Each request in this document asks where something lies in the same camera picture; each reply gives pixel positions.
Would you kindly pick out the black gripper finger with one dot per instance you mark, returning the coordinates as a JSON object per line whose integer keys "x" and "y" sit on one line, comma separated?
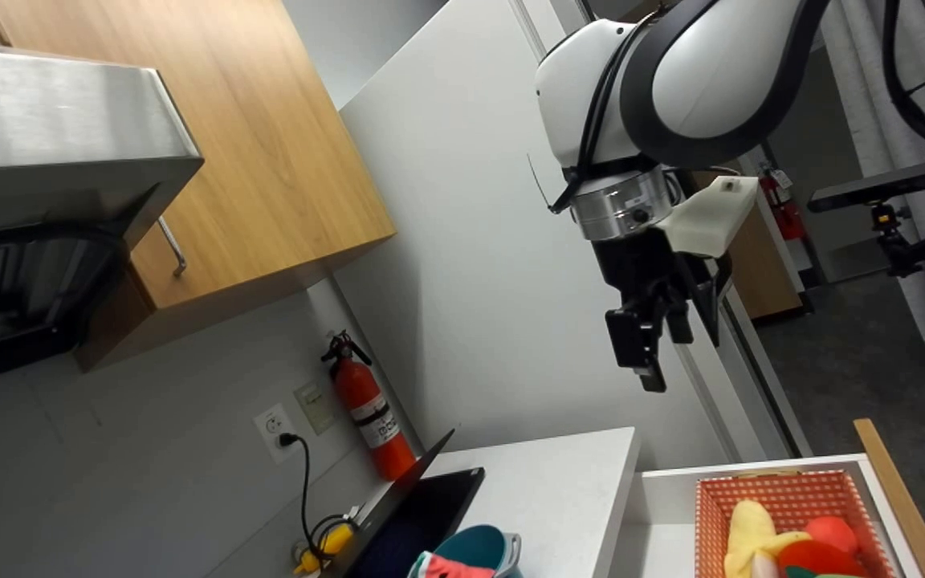
{"x": 698, "y": 306}
{"x": 641, "y": 337}

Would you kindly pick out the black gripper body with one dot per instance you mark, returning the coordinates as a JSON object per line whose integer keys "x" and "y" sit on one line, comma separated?
{"x": 650, "y": 268}

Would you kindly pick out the drawer with wooden front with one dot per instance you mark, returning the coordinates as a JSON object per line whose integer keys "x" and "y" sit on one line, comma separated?
{"x": 661, "y": 516}

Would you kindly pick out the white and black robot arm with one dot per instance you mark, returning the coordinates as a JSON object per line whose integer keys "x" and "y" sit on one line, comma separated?
{"x": 720, "y": 74}

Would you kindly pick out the green and red plush toy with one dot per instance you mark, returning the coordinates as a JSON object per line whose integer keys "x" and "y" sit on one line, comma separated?
{"x": 826, "y": 543}

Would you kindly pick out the red white small toy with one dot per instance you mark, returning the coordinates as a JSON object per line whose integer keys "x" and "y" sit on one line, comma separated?
{"x": 449, "y": 567}

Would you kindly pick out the wooden door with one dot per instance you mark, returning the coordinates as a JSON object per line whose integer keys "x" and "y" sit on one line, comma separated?
{"x": 770, "y": 276}

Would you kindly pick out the small red fire extinguisher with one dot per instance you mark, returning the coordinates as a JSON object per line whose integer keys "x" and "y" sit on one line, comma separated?
{"x": 786, "y": 210}

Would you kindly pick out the white tall cabinet panel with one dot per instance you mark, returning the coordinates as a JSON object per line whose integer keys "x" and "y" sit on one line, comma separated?
{"x": 464, "y": 244}

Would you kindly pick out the grey curtain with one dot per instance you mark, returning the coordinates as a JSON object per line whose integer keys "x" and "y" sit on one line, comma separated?
{"x": 858, "y": 117}

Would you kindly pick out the black thin board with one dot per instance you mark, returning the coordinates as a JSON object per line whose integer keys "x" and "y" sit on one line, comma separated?
{"x": 419, "y": 470}

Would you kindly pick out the black flat pan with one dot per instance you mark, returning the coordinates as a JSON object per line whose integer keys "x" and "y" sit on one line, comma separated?
{"x": 410, "y": 524}

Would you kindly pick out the yellow small object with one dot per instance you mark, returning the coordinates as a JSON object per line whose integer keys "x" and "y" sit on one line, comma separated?
{"x": 329, "y": 543}

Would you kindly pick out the stainless steel range hood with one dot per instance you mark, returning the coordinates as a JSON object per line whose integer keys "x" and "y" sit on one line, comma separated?
{"x": 48, "y": 149}

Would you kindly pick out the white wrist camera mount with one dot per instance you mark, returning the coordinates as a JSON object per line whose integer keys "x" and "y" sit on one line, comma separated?
{"x": 713, "y": 212}

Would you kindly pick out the black camera bar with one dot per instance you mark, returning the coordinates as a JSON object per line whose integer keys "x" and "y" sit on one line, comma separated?
{"x": 880, "y": 185}

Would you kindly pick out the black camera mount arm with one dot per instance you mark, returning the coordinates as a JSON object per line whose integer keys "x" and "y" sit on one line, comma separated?
{"x": 913, "y": 249}

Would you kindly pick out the beige wall switch plate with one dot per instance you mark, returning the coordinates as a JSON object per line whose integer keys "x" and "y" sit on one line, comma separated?
{"x": 316, "y": 407}

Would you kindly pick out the white wall outlet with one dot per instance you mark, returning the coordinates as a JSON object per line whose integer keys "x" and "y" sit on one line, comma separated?
{"x": 278, "y": 432}

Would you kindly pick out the wooden wall cabinet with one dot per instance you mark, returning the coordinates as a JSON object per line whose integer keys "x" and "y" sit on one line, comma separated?
{"x": 238, "y": 138}

